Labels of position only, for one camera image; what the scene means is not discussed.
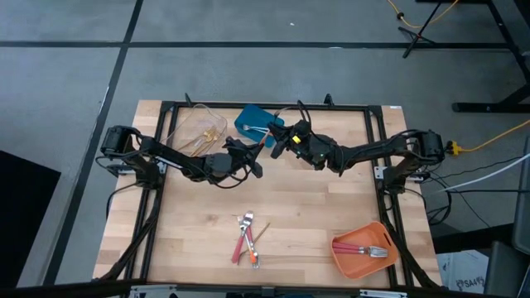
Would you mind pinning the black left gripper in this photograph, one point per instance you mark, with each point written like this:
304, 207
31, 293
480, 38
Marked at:
225, 163

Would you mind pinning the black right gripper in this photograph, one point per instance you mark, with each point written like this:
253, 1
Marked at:
314, 149

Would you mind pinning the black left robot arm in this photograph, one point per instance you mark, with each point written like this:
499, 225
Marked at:
174, 155

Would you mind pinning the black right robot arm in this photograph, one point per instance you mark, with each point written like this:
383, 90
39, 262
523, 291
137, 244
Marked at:
372, 151

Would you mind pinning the teal plastic bin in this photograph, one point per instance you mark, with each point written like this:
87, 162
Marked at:
248, 113

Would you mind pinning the clear plastic bin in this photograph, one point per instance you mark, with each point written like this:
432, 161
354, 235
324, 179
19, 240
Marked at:
186, 120

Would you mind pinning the black and white power adapter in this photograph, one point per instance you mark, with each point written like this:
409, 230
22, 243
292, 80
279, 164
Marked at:
116, 169

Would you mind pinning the orange plastic bin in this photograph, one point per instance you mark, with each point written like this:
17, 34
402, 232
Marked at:
364, 265

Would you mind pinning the black tripod stand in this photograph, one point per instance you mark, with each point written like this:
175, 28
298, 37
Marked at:
418, 35

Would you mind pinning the silver aluminium bar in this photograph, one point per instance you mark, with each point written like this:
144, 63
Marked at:
151, 294
383, 294

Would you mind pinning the white cardboard box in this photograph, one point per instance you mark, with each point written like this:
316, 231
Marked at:
463, 269

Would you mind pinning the black floor mat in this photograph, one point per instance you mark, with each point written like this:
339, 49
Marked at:
25, 215

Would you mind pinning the dark grey case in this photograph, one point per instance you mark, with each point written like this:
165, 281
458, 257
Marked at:
507, 273

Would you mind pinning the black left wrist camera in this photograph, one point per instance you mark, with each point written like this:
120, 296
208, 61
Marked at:
256, 170

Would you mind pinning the white metal bracket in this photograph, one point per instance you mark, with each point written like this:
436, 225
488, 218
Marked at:
380, 171

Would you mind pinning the black desk leg frame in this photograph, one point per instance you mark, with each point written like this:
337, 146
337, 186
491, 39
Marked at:
488, 107

